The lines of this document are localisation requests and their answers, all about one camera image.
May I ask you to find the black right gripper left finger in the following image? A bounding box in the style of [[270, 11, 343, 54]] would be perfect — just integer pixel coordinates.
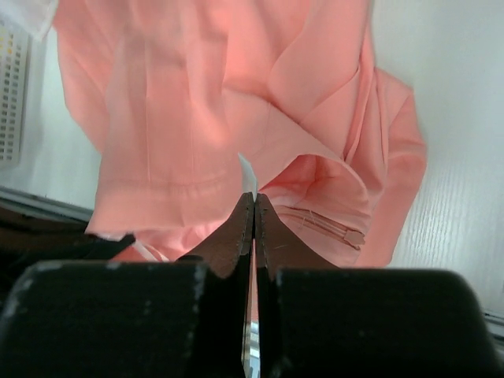
[[180, 192, 254, 377]]

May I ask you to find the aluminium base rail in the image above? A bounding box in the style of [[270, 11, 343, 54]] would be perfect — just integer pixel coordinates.
[[1, 187, 92, 224]]

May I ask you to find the white plastic basket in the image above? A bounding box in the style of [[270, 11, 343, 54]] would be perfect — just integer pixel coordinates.
[[0, 19, 29, 169]]

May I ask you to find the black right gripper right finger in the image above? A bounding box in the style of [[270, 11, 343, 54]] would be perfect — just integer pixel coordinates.
[[254, 194, 336, 377]]

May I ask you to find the white garment on hanger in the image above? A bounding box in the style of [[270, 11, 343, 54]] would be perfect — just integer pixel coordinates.
[[1, 0, 59, 41]]

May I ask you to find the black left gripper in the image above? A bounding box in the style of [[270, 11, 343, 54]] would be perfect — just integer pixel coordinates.
[[1, 208, 135, 276]]

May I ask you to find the pink skirt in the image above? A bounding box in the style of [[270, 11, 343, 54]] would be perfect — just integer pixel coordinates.
[[53, 1, 426, 267]]

